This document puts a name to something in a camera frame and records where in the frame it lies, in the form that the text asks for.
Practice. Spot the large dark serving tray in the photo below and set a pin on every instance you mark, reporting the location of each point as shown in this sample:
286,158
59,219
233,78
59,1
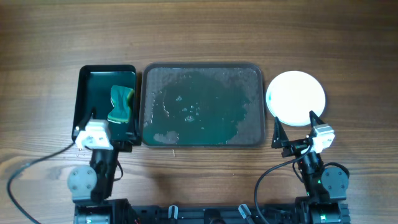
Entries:
202,105

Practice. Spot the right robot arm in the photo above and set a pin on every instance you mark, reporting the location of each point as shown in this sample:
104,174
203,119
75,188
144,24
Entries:
325,183

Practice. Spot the small black water tub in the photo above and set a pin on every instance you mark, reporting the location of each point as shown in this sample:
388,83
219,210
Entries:
94,87

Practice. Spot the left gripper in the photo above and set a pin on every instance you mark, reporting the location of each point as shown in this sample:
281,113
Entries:
121,144

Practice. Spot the green and yellow sponge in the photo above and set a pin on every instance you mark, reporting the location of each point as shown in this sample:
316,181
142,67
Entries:
121,101

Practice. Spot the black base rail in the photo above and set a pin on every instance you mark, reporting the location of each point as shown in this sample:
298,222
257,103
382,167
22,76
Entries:
211,214

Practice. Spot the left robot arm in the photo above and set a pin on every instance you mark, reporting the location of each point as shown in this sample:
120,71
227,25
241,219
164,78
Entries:
92,185

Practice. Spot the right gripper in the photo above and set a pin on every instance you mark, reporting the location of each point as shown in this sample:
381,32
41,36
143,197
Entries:
296,147

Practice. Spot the white plate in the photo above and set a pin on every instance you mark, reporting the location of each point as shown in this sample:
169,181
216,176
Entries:
291,95

